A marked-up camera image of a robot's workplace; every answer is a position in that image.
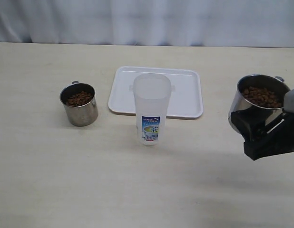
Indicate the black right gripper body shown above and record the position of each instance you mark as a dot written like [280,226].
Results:
[274,139]

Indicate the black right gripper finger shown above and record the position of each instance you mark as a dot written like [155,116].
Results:
[288,103]
[248,123]

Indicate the steel mug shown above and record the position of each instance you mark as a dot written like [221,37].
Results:
[260,95]
[79,101]

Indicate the clear plastic container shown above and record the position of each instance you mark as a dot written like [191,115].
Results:
[152,94]

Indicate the white plastic tray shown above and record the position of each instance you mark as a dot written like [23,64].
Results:
[186,101]

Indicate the white curtain backdrop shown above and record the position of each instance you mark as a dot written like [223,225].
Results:
[223,23]

